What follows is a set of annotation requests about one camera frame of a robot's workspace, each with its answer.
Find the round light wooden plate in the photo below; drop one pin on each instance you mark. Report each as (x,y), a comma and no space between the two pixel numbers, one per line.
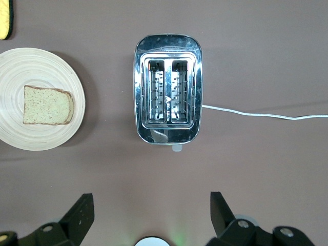
(38,66)

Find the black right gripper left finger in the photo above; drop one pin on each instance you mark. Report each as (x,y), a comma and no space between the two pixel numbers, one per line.
(77,217)

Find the slice of white bread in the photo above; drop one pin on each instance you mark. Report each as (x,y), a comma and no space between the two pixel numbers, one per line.
(46,106)

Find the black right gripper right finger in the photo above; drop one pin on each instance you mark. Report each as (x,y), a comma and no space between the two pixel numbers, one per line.
(223,217)

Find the yellow quilted mitt with thumb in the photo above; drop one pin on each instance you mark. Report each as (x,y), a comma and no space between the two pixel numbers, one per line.
(3,20)

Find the chrome two-slot toaster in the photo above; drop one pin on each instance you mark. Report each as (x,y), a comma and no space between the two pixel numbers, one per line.
(167,48)

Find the brown table cover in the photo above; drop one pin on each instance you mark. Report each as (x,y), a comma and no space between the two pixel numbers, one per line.
(243,166)

